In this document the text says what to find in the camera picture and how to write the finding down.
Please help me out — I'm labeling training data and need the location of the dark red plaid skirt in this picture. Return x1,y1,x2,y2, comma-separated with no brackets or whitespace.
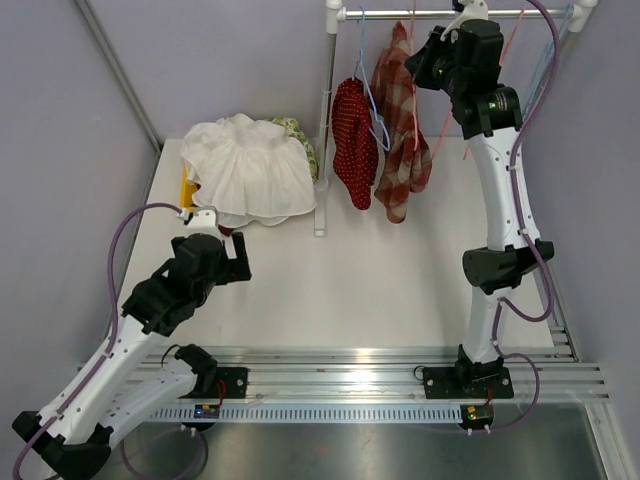
218,225,243,240

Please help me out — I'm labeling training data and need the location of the white pleated skirt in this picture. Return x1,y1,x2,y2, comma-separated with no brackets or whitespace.
180,113,316,229

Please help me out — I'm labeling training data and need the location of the pink wire hanger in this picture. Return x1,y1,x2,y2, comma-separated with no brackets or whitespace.
500,8,526,66

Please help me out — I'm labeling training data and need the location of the beige red plaid skirt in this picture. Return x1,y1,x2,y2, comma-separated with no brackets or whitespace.
371,21,432,224

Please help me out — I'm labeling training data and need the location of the lemon print skirt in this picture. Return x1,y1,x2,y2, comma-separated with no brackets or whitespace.
264,115,321,184

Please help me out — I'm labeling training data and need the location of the blue wire hanger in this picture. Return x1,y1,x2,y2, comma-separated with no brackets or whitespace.
523,2,575,117

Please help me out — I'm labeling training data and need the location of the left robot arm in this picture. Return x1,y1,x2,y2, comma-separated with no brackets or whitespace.
12,233,252,479

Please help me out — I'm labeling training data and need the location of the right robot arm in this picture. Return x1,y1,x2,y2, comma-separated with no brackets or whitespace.
405,19,555,399

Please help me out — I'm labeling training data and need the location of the red polka dot skirt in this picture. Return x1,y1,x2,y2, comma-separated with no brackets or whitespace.
331,78,378,210

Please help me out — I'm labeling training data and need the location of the yellow plastic tray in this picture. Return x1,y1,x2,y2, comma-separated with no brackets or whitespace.
180,168,200,211

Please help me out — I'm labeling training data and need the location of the white clothes rack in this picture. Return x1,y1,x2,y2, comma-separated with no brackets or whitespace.
310,0,601,239

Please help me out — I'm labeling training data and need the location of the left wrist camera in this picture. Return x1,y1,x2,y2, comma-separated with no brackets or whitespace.
177,206,220,236

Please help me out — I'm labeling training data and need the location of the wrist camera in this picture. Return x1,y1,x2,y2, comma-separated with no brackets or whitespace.
440,0,488,41
177,206,220,236

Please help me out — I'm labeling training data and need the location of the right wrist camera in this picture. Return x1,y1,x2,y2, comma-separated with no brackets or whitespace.
440,0,488,41

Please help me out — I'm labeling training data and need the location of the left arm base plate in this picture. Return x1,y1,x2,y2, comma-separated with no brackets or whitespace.
191,367,249,400

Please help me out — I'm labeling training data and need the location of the aluminium mounting rail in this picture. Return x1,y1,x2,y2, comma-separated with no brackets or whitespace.
69,319,614,406

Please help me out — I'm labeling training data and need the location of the white slotted cable duct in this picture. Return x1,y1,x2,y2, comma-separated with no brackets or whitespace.
150,403,462,424

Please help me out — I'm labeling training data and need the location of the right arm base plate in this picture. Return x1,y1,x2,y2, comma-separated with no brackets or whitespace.
420,367,515,400

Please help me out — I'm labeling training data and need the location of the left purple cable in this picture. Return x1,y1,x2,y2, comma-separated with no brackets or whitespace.
14,203,186,480

